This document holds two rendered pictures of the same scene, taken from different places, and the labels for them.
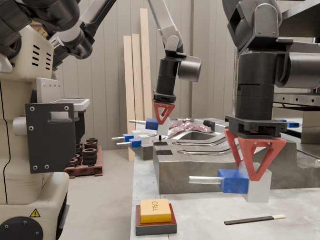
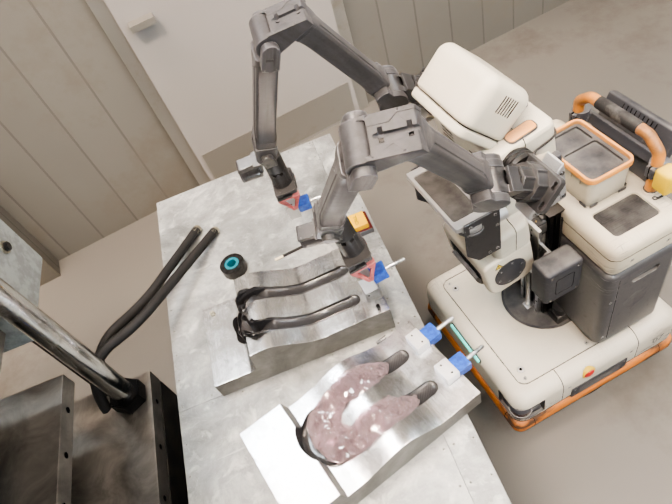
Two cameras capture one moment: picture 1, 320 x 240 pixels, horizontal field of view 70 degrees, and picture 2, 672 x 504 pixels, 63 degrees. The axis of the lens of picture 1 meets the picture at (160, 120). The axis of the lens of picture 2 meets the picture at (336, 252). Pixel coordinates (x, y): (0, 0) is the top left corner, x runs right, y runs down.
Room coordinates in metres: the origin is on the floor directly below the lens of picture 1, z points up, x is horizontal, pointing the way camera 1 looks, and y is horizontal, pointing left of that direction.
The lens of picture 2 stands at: (1.62, 0.03, 2.09)
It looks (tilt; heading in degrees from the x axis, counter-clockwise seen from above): 49 degrees down; 185
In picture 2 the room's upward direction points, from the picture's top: 22 degrees counter-clockwise
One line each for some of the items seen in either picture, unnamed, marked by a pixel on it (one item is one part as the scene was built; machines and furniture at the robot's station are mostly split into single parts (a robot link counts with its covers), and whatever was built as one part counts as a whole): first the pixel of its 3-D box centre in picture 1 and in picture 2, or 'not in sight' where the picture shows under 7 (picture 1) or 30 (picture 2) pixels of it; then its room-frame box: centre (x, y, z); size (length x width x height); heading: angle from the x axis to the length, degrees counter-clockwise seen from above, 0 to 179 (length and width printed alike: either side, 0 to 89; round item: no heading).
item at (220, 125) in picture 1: (184, 135); (361, 418); (1.07, -0.12, 0.85); 0.50 x 0.26 x 0.11; 113
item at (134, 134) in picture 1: (125, 137); (462, 361); (1.01, 0.15, 0.85); 0.13 x 0.05 x 0.05; 113
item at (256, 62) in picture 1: (260, 70); (271, 162); (0.38, -0.17, 1.11); 0.07 x 0.06 x 0.07; 89
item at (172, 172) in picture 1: (232, 153); (291, 311); (0.72, -0.23, 0.87); 0.50 x 0.26 x 0.14; 95
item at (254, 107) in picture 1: (253, 107); (280, 177); (0.38, -0.16, 1.05); 0.10 x 0.07 x 0.07; 2
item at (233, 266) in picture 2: not in sight; (233, 266); (0.45, -0.40, 0.82); 0.08 x 0.08 x 0.04
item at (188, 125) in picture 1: (184, 126); (356, 407); (1.06, -0.12, 0.90); 0.26 x 0.18 x 0.08; 113
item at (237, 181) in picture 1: (225, 180); (306, 201); (0.38, -0.12, 0.92); 0.13 x 0.05 x 0.05; 91
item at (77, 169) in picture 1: (74, 151); not in sight; (3.13, 1.21, 0.20); 1.09 x 0.79 x 0.39; 13
